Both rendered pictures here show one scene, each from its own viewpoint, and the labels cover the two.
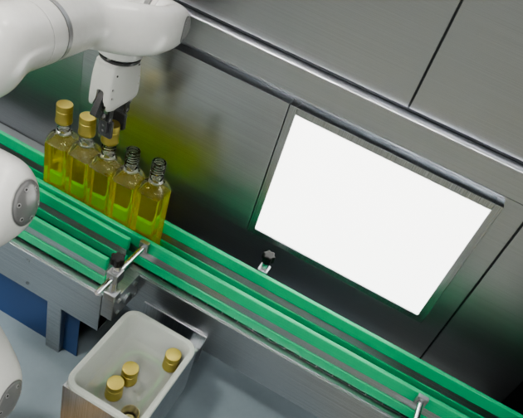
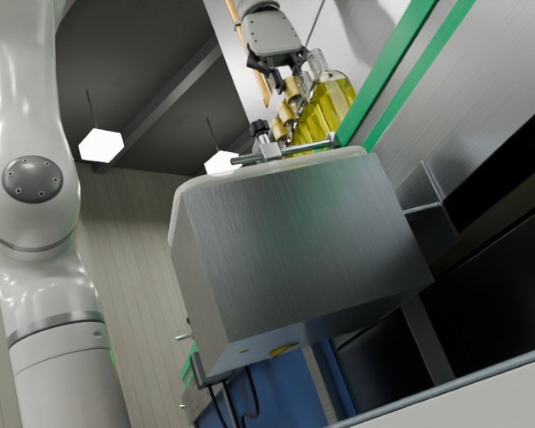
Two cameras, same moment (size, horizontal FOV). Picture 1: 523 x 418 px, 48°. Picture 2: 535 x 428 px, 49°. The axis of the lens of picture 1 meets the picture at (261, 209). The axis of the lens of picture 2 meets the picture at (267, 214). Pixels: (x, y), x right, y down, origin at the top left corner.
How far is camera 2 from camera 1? 1.39 m
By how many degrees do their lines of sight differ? 80
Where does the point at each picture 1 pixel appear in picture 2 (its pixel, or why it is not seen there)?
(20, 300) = (301, 375)
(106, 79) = (244, 30)
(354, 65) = not seen: outside the picture
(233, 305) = (409, 63)
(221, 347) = (443, 149)
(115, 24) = not seen: outside the picture
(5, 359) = (43, 141)
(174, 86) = (342, 25)
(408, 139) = not seen: outside the picture
